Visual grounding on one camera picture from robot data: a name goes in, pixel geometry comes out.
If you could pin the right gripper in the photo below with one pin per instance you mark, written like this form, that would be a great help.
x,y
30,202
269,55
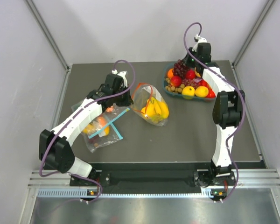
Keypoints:
x,y
185,61

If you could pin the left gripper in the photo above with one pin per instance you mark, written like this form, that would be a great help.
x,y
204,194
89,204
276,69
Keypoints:
x,y
128,101

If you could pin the purple grape bunch from bag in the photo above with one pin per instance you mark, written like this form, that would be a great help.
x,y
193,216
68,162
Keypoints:
x,y
180,69

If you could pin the red zip bag with fruit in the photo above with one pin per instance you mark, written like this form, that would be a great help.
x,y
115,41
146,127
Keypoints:
x,y
142,93

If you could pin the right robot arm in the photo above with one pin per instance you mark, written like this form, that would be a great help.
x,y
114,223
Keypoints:
x,y
228,108

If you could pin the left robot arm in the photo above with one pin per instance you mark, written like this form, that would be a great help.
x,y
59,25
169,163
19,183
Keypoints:
x,y
55,145

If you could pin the fake red apple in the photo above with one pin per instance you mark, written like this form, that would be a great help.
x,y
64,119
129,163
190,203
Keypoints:
x,y
190,74

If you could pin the fake grape bunch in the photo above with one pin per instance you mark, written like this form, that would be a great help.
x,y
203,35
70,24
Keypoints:
x,y
190,82

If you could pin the fake red pepper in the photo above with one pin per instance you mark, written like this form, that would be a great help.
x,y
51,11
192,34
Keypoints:
x,y
203,83

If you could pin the fake orange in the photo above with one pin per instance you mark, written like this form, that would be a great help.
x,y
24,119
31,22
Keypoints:
x,y
170,73

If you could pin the fake red peach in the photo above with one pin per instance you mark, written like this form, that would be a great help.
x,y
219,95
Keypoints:
x,y
175,81

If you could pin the fake banana bunch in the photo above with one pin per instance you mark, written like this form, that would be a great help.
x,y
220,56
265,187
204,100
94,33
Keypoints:
x,y
155,110

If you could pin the fake yellow lemon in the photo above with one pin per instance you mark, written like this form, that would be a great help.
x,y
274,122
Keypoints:
x,y
188,92

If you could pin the fake longan cluster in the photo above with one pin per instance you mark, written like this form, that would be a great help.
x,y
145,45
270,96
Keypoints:
x,y
173,89

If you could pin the fake red tomato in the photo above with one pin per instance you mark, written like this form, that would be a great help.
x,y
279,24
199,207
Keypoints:
x,y
211,94

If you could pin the upper blue zip bag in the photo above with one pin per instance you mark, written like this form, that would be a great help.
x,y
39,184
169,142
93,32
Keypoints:
x,y
112,112

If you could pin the blue zip bag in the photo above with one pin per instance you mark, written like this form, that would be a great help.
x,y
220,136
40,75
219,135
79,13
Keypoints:
x,y
112,112
102,138

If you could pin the lower blue zip bag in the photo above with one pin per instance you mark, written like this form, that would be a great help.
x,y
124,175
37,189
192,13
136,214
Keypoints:
x,y
102,138

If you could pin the teal plastic fruit basket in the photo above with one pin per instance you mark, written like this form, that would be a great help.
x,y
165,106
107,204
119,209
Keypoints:
x,y
197,79

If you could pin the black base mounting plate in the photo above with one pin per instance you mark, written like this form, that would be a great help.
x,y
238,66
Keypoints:
x,y
204,173

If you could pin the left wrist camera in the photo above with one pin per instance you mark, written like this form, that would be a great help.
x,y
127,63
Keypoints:
x,y
122,74

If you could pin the grey slotted cable duct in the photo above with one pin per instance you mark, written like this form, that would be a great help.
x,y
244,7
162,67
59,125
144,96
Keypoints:
x,y
92,193

